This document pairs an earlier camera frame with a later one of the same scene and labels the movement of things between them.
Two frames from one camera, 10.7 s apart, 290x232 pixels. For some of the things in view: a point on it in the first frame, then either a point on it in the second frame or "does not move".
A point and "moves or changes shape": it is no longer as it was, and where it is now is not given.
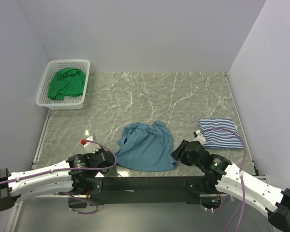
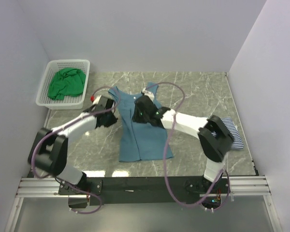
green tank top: (66, 82) does not move
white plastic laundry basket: (69, 101) does not move
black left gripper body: (98, 152) to (111, 119)
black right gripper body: (185, 159) to (139, 117)
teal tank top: (146, 147) moves or changes shape
